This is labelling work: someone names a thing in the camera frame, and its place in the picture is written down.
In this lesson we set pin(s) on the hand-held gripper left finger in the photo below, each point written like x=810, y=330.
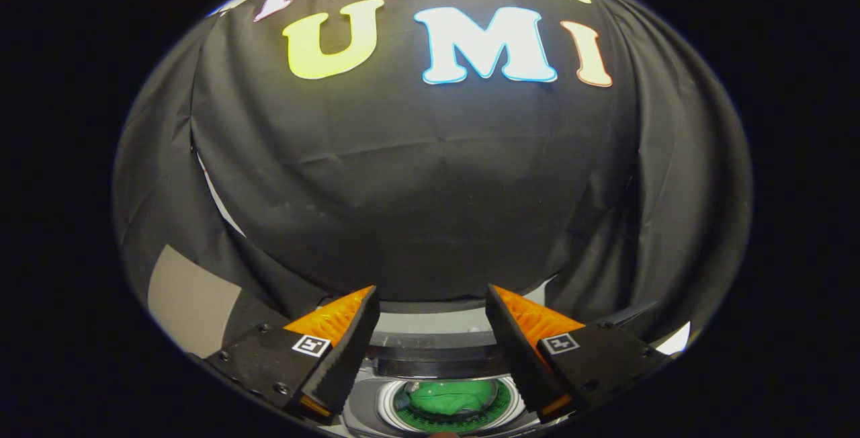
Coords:
x=346, y=351

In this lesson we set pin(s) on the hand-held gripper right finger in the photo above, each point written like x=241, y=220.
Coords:
x=514, y=351

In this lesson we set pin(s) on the green polo shirt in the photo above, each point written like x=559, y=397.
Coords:
x=450, y=398

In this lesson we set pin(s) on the grey washing machine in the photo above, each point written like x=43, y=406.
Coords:
x=430, y=322

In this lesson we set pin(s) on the grey and black cabinet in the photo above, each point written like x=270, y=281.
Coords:
x=191, y=303

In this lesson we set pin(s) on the white board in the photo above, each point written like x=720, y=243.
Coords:
x=675, y=340

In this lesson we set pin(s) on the black backdrop cloth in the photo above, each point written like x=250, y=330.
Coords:
x=430, y=176

